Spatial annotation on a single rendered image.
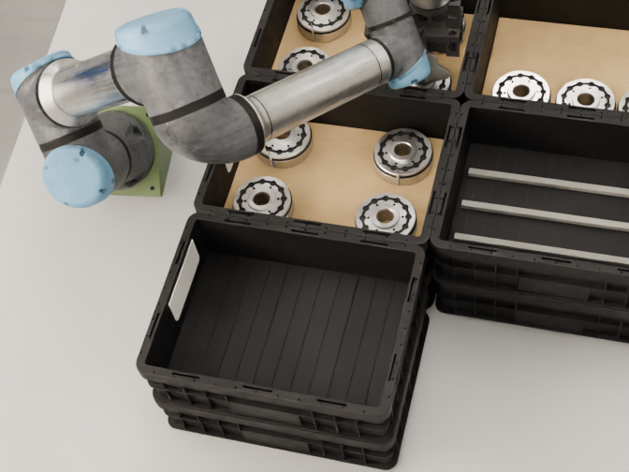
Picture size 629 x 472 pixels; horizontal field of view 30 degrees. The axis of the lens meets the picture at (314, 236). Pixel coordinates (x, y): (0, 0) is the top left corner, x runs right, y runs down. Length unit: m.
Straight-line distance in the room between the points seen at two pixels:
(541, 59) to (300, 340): 0.71
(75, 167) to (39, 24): 1.65
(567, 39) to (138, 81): 0.89
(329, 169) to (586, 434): 0.63
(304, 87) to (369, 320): 0.40
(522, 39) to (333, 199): 0.49
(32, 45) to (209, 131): 1.98
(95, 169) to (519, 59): 0.80
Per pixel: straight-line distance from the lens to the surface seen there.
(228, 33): 2.50
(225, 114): 1.70
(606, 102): 2.12
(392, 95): 2.04
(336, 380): 1.87
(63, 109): 2.00
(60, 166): 2.06
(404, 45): 1.90
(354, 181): 2.06
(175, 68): 1.67
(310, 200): 2.05
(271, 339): 1.92
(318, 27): 2.26
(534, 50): 2.23
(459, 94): 2.04
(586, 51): 2.24
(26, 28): 3.68
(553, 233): 2.00
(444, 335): 2.04
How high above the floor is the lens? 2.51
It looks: 57 degrees down
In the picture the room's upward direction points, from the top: 13 degrees counter-clockwise
